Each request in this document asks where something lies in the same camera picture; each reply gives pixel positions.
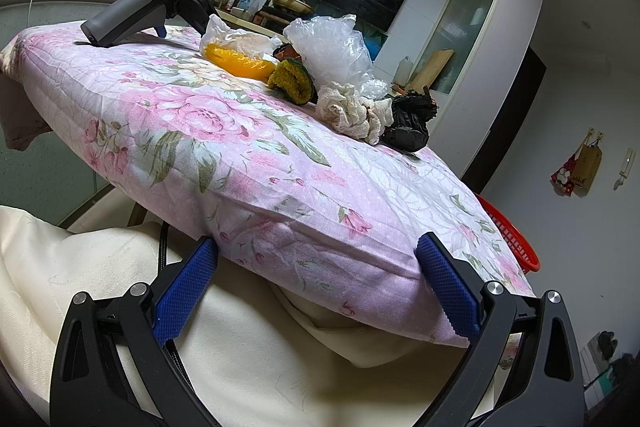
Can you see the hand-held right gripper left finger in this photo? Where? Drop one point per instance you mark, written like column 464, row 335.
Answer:
column 187, row 287

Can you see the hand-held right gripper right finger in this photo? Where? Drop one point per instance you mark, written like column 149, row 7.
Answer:
column 447, row 282

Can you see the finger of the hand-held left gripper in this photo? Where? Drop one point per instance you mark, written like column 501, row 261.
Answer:
column 202, row 14
column 160, row 32

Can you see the small white plastic bag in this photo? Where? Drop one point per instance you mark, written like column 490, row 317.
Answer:
column 235, row 34

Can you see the green and yellow sponge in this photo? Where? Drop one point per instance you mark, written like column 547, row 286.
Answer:
column 295, row 82

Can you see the large translucent plastic bag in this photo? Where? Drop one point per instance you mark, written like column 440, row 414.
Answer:
column 330, row 52

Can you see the black plastic bag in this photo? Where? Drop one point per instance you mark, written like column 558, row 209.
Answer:
column 407, row 127

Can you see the white cloth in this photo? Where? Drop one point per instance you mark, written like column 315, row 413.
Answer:
column 350, row 112

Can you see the black gas stove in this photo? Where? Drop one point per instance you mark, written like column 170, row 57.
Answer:
column 270, row 17

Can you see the red plastic basket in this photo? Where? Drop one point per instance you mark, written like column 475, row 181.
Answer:
column 520, row 242

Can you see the beige frying pan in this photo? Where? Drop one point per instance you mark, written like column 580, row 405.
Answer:
column 292, row 2

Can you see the cream cloth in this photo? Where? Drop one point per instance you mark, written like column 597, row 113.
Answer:
column 250, row 357

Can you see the pink floral blanket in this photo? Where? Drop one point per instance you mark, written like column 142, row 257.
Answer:
column 225, row 147

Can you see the red hanging bag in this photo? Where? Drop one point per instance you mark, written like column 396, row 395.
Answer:
column 565, row 177

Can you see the dark shoe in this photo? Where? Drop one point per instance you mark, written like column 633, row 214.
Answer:
column 606, row 344

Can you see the brown paper hanging bag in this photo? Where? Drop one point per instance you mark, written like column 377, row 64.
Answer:
column 587, row 167

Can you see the clear plastic bottle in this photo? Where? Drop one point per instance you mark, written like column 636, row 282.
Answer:
column 403, row 72

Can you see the wooden cutting board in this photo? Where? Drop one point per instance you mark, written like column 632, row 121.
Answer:
column 432, row 69

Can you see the white cabinet frosted glass door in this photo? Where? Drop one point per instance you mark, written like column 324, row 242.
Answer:
column 475, row 7

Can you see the white wall intercom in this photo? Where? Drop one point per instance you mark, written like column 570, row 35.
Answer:
column 626, row 164

